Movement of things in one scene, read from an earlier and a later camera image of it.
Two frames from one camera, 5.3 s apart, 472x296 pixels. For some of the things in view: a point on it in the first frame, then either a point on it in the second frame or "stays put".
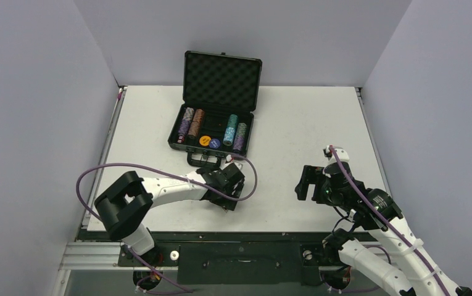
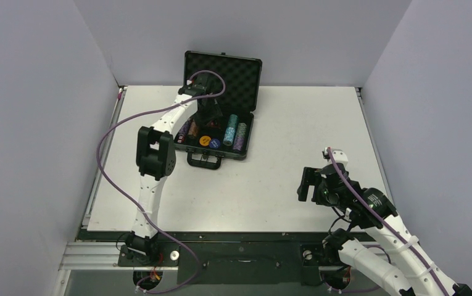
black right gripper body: [311, 179] stays put
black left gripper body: [226, 203] to [205, 115]
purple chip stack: [183, 127] stays put
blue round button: [215, 143] stays put
